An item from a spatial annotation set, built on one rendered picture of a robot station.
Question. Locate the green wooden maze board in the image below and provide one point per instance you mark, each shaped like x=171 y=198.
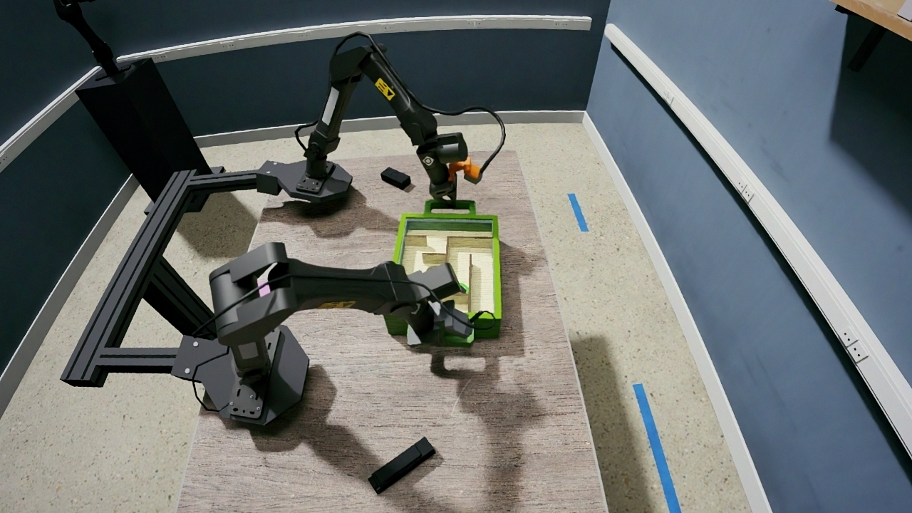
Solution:
x=470 y=243

